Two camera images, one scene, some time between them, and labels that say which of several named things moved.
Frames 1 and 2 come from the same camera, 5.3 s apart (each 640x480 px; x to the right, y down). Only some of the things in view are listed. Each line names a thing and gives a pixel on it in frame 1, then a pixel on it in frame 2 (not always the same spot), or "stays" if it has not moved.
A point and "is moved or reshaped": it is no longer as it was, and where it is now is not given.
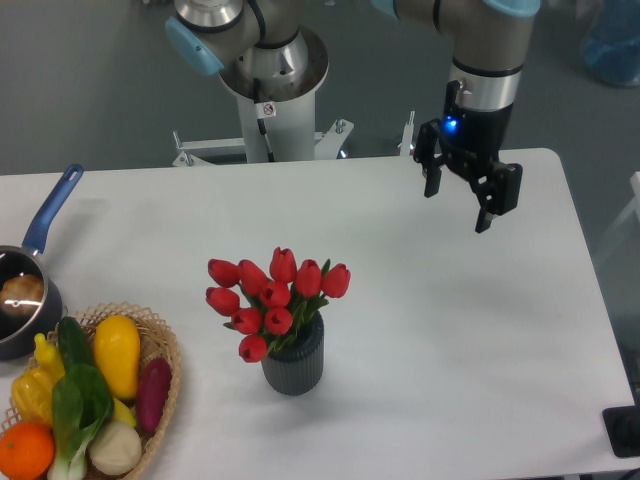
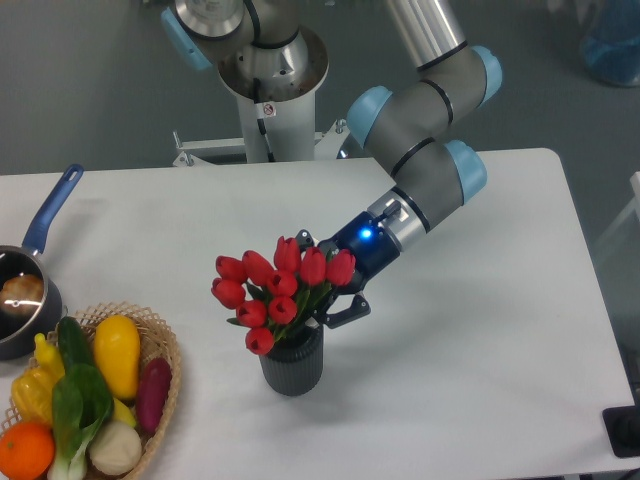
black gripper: (473, 141) to (374, 251)
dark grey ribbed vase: (296, 367) stays
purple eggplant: (152, 391) stays
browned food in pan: (20, 296) stays
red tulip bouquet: (271, 309) is moved or reshaped
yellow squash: (116, 346) stays
